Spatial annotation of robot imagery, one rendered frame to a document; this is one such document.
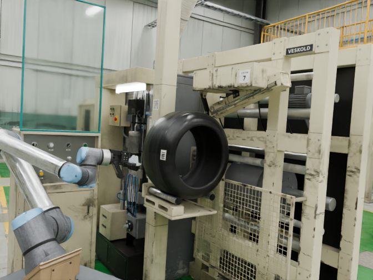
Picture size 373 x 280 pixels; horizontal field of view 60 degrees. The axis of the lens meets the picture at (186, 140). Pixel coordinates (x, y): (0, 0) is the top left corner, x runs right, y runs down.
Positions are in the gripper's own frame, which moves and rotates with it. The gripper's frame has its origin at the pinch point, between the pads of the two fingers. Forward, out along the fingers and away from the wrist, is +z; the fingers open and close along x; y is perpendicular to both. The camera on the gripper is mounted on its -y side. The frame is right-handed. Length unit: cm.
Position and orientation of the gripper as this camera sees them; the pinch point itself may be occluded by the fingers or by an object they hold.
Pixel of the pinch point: (139, 165)
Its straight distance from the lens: 196.4
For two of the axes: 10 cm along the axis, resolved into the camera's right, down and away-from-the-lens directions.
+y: 1.6, -9.9, 0.2
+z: 8.0, 1.4, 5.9
